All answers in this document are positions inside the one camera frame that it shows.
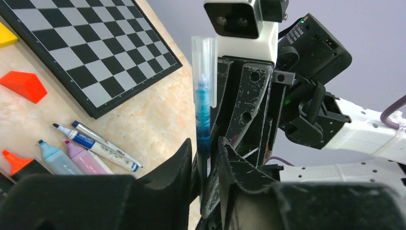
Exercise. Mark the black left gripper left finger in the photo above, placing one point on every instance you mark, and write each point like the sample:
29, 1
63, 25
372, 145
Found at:
159, 200

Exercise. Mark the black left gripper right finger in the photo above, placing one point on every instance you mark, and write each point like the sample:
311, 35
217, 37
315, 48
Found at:
251, 200

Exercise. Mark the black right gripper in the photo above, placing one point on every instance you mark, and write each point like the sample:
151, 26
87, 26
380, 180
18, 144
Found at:
250, 97

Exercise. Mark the clear blue pen cap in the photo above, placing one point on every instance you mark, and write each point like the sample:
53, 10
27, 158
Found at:
204, 68

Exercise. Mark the blue thin pen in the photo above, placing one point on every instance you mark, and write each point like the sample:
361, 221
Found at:
202, 102

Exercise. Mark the pink pastel highlighter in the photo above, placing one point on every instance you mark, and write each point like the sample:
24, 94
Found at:
87, 162

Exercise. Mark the blue white marker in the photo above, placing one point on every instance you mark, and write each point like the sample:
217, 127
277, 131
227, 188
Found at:
99, 149

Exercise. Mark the light blue highlighter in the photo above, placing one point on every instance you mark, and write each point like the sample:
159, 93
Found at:
57, 160

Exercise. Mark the orange black highlighter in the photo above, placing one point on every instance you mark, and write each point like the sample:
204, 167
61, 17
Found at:
23, 167

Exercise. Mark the pink black highlighter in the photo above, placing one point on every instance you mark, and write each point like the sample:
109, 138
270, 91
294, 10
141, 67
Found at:
5, 186

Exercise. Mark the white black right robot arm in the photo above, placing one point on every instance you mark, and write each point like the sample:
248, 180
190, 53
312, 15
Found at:
311, 116

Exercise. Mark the black grey chessboard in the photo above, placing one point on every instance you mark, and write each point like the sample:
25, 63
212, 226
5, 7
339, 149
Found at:
104, 52

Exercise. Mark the orange red block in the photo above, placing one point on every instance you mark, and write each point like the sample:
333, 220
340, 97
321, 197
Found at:
25, 84

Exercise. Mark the yellow block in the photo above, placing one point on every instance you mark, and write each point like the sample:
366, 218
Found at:
7, 37

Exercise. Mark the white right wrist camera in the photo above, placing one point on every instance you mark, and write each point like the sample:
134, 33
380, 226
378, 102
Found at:
247, 29

